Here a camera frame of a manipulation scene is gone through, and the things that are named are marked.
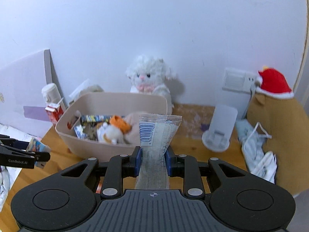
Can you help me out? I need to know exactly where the colourful cartoon snack pack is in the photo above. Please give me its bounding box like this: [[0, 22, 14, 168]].
[[26, 137, 51, 169]]

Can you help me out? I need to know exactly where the blue white checkered cloth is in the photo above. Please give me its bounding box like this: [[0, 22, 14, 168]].
[[96, 121, 126, 145]]

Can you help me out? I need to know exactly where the clear plastic wrapper packet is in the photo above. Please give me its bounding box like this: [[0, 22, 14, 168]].
[[135, 114, 182, 190]]

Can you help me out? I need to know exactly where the blue white patterned box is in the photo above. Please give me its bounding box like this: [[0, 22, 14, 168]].
[[73, 124, 89, 139]]

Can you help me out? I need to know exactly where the dark blue card box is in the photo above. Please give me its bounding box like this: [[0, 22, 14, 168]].
[[80, 115, 112, 123]]

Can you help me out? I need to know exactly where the beige fuzzy plush item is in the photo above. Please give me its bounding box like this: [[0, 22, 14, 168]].
[[124, 112, 141, 146]]

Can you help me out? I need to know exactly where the white patterned bedding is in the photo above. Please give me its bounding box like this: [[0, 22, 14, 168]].
[[1, 124, 21, 210]]

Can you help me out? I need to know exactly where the lavender headboard panel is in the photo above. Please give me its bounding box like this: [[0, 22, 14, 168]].
[[1, 49, 63, 138]]

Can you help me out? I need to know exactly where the white phone stand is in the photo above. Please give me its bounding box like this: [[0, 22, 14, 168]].
[[202, 104, 238, 152]]

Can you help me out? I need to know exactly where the red white milk carton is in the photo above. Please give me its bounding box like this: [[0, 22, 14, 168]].
[[45, 99, 64, 126]]

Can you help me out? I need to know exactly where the beige plastic storage bin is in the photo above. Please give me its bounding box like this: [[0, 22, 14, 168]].
[[55, 92, 168, 162]]

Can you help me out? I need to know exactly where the red white cup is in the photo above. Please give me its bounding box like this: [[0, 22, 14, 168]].
[[66, 111, 81, 130]]

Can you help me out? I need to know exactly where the light blue crumpled cloth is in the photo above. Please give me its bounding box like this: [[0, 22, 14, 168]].
[[236, 119, 277, 183]]

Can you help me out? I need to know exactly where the white tissue pack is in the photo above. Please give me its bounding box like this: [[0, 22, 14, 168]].
[[69, 78, 104, 105]]

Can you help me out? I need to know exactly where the white plush lamb toy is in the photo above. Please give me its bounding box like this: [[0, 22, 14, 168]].
[[126, 55, 177, 115]]

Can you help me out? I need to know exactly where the brown plush with red hat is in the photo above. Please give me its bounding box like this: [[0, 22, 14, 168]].
[[247, 67, 308, 195]]

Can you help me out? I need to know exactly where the white wall socket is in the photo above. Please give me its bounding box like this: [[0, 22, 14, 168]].
[[222, 68, 257, 94]]

